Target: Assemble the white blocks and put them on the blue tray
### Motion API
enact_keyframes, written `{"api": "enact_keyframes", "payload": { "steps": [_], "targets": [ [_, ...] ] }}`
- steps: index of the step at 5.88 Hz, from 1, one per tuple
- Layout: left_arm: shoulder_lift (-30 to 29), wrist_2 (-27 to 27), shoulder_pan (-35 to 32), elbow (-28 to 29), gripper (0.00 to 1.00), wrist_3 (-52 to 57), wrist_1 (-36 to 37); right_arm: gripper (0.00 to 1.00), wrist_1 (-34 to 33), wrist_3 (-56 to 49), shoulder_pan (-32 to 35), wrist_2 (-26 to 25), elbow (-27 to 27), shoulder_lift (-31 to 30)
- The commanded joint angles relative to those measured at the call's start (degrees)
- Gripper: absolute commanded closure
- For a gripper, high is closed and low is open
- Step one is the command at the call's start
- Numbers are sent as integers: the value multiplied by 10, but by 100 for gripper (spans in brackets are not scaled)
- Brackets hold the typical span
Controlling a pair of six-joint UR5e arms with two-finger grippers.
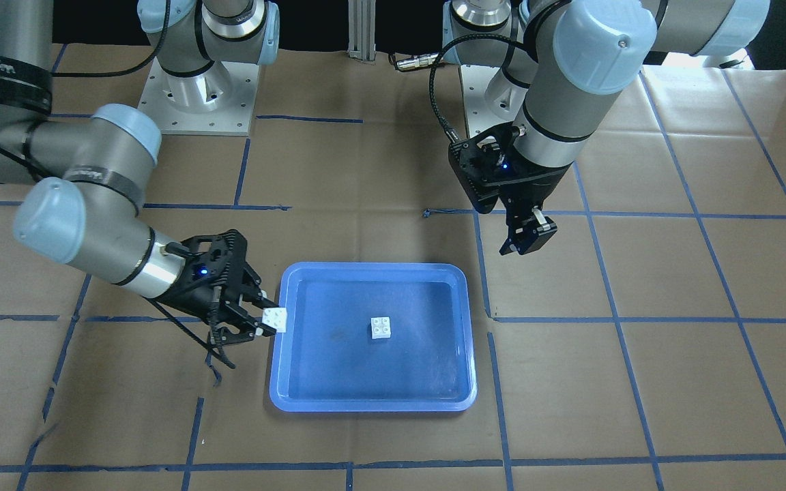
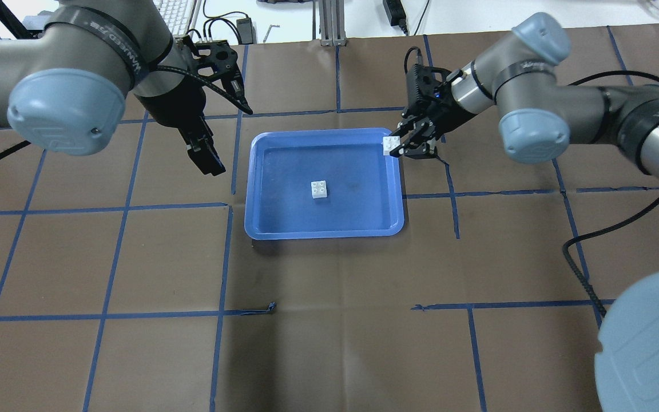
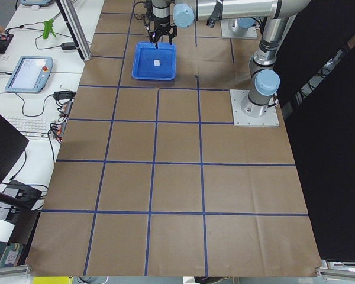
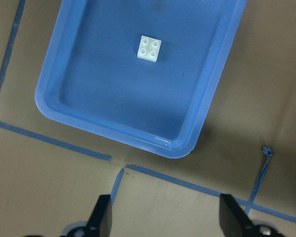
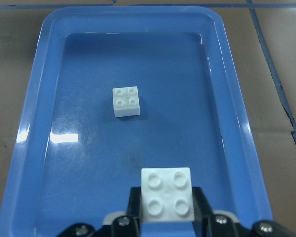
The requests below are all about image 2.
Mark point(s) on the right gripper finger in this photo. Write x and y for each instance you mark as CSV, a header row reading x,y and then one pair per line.
x,y
422,150
407,127

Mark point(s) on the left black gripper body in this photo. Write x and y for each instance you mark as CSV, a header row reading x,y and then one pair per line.
x,y
170,107

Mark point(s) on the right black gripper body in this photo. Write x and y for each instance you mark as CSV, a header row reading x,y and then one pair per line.
x,y
443,113

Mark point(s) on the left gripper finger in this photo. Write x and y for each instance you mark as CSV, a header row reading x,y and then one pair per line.
x,y
204,155
237,97

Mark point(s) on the white block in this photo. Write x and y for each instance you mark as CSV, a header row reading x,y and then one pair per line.
x,y
390,143
319,189

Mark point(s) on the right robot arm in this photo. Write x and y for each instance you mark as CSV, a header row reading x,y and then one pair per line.
x,y
538,120

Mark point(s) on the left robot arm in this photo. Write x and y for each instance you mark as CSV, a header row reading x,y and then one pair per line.
x,y
65,91

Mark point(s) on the blue plastic tray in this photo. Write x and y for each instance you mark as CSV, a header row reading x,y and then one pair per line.
x,y
333,183

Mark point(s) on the white keyboard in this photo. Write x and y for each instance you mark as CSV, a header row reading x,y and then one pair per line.
x,y
179,16

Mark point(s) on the black adapter on desk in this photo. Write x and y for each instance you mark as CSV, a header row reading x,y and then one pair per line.
x,y
396,15

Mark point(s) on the right arm camera box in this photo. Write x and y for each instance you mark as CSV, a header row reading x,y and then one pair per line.
x,y
424,85

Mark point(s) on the aluminium frame post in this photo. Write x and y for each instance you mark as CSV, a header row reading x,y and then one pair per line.
x,y
332,23

